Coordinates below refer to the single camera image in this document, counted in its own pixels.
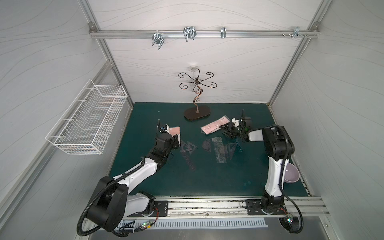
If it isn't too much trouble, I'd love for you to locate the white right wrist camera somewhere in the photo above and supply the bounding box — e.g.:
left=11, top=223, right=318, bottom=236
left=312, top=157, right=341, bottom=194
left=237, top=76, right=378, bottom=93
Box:
left=232, top=118, right=240, bottom=128

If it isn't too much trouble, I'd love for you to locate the white wire basket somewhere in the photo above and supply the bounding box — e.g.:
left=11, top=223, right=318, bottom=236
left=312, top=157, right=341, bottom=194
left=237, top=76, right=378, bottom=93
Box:
left=45, top=79, right=128, bottom=155

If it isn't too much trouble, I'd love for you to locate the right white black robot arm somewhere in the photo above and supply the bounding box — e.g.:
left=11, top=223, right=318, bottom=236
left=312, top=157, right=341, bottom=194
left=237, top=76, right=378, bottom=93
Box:
left=220, top=117, right=295, bottom=215

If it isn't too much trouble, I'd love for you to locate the dark triangle set square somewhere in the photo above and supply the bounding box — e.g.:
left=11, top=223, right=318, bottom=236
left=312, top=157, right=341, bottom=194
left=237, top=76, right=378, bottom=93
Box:
left=180, top=140, right=196, bottom=155

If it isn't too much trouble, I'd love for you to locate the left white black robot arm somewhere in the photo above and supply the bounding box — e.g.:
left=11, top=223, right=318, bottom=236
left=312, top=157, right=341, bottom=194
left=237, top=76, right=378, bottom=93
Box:
left=77, top=127, right=181, bottom=236

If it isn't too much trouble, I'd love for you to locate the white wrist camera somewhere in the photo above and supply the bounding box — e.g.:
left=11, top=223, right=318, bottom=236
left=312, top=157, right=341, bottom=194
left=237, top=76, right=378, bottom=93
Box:
left=232, top=118, right=240, bottom=128
left=160, top=125, right=170, bottom=134

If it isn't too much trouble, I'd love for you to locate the pink package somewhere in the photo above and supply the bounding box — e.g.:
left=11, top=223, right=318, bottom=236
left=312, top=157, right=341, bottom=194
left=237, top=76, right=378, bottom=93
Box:
left=201, top=116, right=230, bottom=135

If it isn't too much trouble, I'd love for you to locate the lilac bowl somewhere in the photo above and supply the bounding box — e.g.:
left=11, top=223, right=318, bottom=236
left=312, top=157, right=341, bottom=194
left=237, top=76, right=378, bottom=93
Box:
left=284, top=163, right=300, bottom=184

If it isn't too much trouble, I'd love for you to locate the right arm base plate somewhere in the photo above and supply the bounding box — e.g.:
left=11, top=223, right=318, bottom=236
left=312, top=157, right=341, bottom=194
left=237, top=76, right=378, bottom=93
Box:
left=241, top=199, right=287, bottom=216

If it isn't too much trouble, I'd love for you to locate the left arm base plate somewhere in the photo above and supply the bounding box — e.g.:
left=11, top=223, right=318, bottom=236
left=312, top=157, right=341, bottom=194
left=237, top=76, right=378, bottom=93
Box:
left=128, top=200, right=169, bottom=218

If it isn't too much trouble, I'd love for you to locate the aluminium cross rail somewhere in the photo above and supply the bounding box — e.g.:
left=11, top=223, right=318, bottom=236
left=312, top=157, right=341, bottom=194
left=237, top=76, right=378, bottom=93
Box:
left=90, top=29, right=321, bottom=39

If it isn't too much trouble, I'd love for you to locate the right black corrugated cable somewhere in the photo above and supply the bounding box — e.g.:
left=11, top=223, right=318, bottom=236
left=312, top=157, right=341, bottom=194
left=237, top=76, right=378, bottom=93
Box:
left=239, top=108, right=304, bottom=235

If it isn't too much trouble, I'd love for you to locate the white vent strip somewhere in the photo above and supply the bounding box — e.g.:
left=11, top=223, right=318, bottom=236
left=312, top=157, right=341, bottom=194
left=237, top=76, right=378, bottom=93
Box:
left=116, top=217, right=268, bottom=231

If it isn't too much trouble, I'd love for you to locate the pink ruler set plastic bag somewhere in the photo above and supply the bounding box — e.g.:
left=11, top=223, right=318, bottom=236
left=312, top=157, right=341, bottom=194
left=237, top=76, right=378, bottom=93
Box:
left=168, top=127, right=181, bottom=136

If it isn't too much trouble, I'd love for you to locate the metal clamp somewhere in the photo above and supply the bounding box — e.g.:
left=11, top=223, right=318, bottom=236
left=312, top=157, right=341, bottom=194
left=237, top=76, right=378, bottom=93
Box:
left=183, top=27, right=197, bottom=42
left=152, top=33, right=164, bottom=51
left=221, top=27, right=227, bottom=39
left=282, top=27, right=309, bottom=39

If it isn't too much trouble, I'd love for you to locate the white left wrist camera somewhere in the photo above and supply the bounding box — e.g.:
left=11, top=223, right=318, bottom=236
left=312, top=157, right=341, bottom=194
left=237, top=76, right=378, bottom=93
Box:
left=160, top=125, right=170, bottom=134

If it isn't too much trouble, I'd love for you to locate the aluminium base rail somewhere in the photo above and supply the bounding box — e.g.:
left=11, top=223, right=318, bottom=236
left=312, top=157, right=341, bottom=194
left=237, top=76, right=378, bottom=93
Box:
left=83, top=196, right=331, bottom=221

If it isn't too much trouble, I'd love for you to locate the brown metal hook stand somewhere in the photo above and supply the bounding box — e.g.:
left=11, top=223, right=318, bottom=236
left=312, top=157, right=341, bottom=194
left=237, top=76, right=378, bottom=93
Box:
left=178, top=66, right=218, bottom=121

